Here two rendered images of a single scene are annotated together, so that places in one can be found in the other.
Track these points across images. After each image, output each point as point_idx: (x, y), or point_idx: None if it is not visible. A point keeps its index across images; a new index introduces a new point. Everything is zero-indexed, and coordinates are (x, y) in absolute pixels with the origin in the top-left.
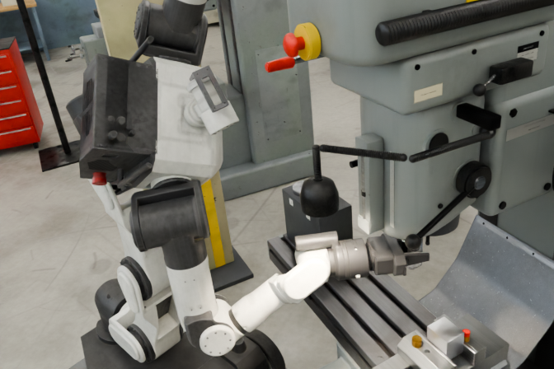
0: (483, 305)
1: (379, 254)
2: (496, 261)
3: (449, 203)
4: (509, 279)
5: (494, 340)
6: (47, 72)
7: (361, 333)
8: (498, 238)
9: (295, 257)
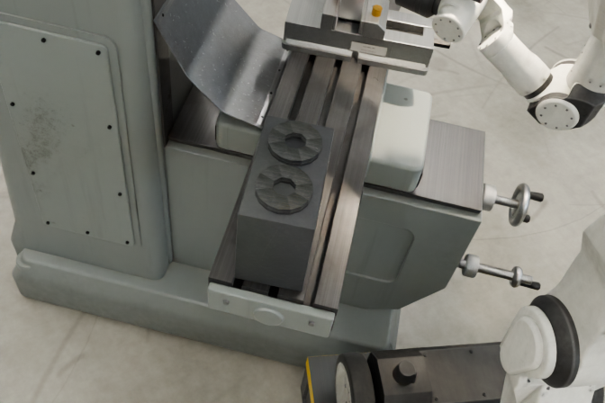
0: (226, 53)
1: None
2: (192, 21)
3: None
4: (204, 13)
5: None
6: None
7: (366, 104)
8: (176, 4)
9: (469, 27)
